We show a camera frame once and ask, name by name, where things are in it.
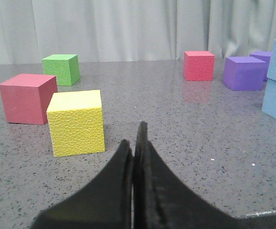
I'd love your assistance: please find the green foam cube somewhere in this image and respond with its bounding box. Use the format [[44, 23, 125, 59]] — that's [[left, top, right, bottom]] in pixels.
[[42, 54, 81, 86]]

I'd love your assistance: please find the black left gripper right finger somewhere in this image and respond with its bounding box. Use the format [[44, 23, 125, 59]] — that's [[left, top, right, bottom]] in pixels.
[[133, 122, 276, 229]]

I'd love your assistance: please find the purple foam cube smooth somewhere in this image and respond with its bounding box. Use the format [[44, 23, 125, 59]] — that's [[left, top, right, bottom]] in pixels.
[[223, 56, 266, 91]]

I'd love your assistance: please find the yellow foam cube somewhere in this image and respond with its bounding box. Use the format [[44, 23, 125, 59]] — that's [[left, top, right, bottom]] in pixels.
[[47, 90, 105, 157]]

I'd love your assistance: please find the red foam cube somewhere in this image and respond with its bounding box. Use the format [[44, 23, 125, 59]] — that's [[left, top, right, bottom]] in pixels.
[[183, 51, 215, 81]]

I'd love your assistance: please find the dark pink foam cube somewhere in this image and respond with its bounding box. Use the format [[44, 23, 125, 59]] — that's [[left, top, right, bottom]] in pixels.
[[0, 73, 58, 125]]

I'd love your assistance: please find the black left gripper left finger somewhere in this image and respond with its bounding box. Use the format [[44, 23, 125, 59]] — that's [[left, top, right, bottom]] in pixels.
[[31, 140, 133, 229]]

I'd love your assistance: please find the purple foam cube dented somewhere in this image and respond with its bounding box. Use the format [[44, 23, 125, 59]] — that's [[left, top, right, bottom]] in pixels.
[[250, 51, 272, 82]]

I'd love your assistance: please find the grey curtain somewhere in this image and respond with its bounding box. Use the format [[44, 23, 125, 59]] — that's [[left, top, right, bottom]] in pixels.
[[0, 0, 276, 64]]

